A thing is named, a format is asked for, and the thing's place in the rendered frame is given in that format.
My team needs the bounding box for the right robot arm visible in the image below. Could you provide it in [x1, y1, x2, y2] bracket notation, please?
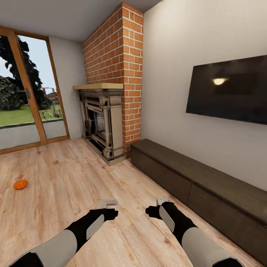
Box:
[145, 197, 246, 267]

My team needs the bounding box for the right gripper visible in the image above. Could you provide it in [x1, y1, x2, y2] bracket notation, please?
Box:
[145, 206, 162, 219]

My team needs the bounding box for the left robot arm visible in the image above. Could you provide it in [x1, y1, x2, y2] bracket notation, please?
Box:
[8, 199, 118, 267]

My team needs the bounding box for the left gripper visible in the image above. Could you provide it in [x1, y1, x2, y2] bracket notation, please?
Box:
[102, 208, 118, 221]

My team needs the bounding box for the pumpkin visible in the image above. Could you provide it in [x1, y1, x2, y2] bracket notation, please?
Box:
[13, 179, 28, 190]

